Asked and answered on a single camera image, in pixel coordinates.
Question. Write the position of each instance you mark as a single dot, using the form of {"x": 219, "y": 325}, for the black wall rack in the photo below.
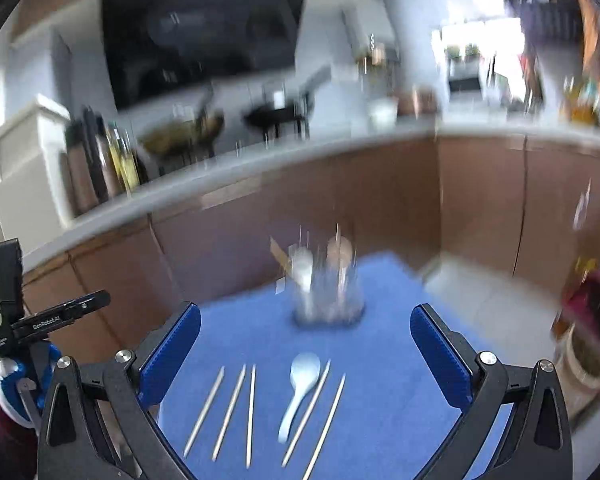
{"x": 545, "y": 25}

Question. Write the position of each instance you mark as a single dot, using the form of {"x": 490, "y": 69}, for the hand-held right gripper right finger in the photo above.
{"x": 440, "y": 360}

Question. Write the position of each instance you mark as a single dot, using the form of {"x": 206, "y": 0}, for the brown rice cooker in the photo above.
{"x": 417, "y": 102}

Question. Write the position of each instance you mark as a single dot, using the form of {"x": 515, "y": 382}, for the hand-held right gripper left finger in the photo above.
{"x": 172, "y": 355}

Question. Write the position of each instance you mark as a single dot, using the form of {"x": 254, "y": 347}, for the brown electric kettle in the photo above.
{"x": 82, "y": 180}

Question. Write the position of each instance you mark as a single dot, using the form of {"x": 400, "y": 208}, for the white kitchen countertop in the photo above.
{"x": 280, "y": 165}

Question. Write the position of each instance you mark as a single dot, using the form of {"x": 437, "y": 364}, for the white plastic storage container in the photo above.
{"x": 25, "y": 160}

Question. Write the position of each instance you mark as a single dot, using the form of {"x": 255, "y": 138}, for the tan utensil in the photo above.
{"x": 340, "y": 255}

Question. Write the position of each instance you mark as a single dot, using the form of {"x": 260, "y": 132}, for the brass wok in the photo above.
{"x": 180, "y": 135}

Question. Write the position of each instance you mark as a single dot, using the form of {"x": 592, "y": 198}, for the white water heater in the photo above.
{"x": 370, "y": 30}

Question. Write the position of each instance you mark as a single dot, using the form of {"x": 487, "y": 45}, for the yellow oil jug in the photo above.
{"x": 580, "y": 105}

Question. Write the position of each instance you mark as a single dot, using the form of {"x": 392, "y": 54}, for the black range hood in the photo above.
{"x": 205, "y": 35}

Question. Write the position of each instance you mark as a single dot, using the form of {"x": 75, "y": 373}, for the yellow oil glass bottle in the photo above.
{"x": 122, "y": 165}

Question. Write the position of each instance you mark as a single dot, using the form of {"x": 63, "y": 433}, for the person's left hand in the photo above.
{"x": 7, "y": 375}

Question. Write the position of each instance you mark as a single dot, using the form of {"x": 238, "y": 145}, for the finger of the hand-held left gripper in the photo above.
{"x": 87, "y": 304}

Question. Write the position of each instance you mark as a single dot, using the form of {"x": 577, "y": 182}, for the wooden chopstick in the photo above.
{"x": 325, "y": 422}
{"x": 205, "y": 410}
{"x": 281, "y": 260}
{"x": 279, "y": 255}
{"x": 251, "y": 415}
{"x": 229, "y": 413}
{"x": 296, "y": 435}

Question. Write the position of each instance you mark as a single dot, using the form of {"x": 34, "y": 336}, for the black wok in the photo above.
{"x": 275, "y": 117}

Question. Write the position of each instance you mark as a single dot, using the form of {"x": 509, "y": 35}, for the kitchen window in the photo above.
{"x": 500, "y": 50}

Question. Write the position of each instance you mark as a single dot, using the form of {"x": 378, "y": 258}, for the round basket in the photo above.
{"x": 587, "y": 370}

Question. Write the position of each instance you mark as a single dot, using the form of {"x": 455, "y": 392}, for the white ceramic spoon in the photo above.
{"x": 305, "y": 370}
{"x": 301, "y": 270}

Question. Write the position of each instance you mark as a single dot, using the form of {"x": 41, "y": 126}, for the white microwave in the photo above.
{"x": 462, "y": 82}

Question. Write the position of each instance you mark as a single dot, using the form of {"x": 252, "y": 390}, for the blue towel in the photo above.
{"x": 380, "y": 435}

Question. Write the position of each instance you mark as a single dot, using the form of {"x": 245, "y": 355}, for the white bowl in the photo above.
{"x": 382, "y": 112}

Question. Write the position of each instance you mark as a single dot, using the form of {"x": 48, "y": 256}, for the brown lower kitchen cabinets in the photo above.
{"x": 380, "y": 200}

